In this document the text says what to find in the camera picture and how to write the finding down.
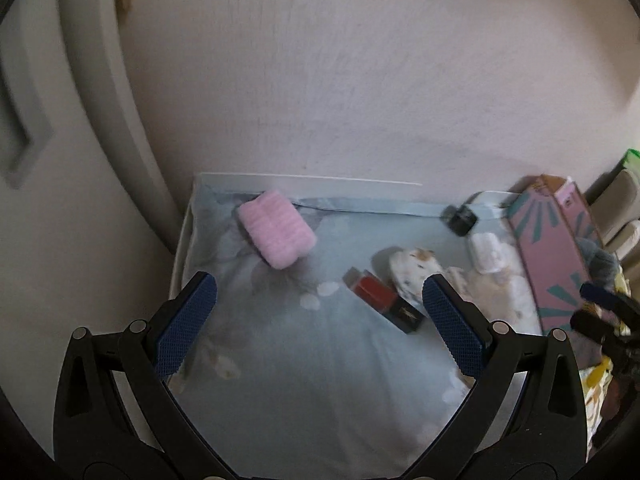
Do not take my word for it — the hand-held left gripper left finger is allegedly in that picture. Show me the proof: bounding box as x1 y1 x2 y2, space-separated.
52 271 236 480

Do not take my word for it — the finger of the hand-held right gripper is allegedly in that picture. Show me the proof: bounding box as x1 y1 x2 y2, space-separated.
570 310 632 348
580 282 640 317

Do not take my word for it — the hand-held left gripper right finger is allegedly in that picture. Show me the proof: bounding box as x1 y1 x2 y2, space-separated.
400 274 592 480

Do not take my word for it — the grey fluffy cuff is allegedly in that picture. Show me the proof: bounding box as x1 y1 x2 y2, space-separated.
575 236 622 286

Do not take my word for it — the pink cardboard box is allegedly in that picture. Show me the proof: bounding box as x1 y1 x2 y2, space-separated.
506 174 618 333

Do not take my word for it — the pink fluffy cuff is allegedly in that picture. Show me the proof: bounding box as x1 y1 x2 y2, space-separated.
236 190 317 269

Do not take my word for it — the yellow patterned bag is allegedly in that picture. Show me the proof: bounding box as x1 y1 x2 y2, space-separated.
579 355 617 443

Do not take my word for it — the floral cloth pouch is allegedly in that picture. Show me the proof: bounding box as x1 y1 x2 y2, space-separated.
389 246 445 306

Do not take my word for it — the small black and red box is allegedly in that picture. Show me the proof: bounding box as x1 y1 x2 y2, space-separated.
342 267 427 334

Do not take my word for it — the grey cushion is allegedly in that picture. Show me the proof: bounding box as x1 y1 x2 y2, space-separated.
584 167 640 257

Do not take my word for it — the small black cube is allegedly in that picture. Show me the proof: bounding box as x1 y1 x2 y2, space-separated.
440 203 479 236

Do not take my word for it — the floral tablecloth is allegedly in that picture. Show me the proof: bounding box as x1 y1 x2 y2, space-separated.
169 172 548 480

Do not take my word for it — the white wardrobe door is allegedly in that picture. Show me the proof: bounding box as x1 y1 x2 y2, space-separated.
0 0 187 461

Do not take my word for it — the grey recessed door handle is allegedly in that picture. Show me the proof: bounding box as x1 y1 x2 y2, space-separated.
0 35 57 189

